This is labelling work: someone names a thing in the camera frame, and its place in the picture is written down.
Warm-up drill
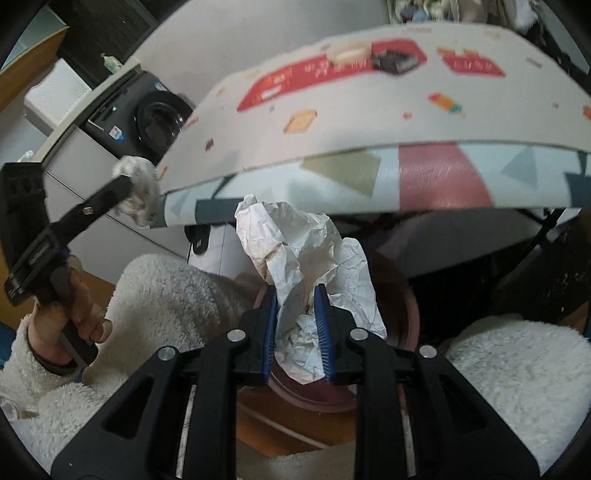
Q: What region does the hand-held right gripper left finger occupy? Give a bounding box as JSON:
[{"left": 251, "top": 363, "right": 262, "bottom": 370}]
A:
[{"left": 51, "top": 286, "right": 280, "bottom": 480}]

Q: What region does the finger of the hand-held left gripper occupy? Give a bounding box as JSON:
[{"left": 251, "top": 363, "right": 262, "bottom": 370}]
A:
[{"left": 48, "top": 175, "right": 136, "bottom": 250}]

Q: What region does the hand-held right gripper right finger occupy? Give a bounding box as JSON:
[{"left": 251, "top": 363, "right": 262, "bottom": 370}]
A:
[{"left": 314, "top": 284, "right": 541, "bottom": 480}]

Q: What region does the white tissue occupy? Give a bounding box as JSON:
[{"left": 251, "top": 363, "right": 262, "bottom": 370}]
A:
[{"left": 112, "top": 155, "right": 160, "bottom": 227}]

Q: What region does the reddish brown trash bin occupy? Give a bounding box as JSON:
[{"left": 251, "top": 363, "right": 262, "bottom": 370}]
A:
[{"left": 235, "top": 249, "right": 423, "bottom": 457}]

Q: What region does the white paper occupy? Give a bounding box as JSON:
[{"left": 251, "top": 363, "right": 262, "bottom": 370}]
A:
[{"left": 235, "top": 194, "right": 387, "bottom": 386}]

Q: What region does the person's left hand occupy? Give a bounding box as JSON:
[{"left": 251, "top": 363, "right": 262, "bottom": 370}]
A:
[{"left": 27, "top": 256, "right": 114, "bottom": 366}]

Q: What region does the white countertop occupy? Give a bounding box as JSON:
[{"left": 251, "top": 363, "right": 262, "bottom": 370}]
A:
[{"left": 34, "top": 65, "right": 141, "bottom": 163}]

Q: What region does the dark grey washing machine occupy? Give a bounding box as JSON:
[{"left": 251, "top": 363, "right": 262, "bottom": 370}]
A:
[{"left": 78, "top": 71, "right": 195, "bottom": 164}]

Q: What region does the person's white fleece clothing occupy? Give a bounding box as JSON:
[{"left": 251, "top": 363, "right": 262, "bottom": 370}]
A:
[{"left": 9, "top": 251, "right": 591, "bottom": 480}]

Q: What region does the white slatted crate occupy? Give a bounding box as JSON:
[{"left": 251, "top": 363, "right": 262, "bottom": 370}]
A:
[{"left": 23, "top": 58, "right": 93, "bottom": 125}]

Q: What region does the wooden cabinet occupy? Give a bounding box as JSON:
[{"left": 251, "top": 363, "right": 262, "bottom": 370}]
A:
[{"left": 0, "top": 25, "right": 70, "bottom": 114}]

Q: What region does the dark small wrapper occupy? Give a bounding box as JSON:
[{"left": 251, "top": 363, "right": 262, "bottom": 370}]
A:
[{"left": 369, "top": 48, "right": 417, "bottom": 75}]

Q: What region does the pile of clothes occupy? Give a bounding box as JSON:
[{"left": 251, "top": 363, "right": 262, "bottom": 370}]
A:
[{"left": 385, "top": 0, "right": 541, "bottom": 29}]

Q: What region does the black cable plug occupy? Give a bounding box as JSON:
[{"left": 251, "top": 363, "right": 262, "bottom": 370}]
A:
[{"left": 185, "top": 224, "right": 209, "bottom": 278}]

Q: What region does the black table frame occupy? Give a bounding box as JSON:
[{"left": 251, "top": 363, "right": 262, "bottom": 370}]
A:
[{"left": 323, "top": 208, "right": 573, "bottom": 278}]

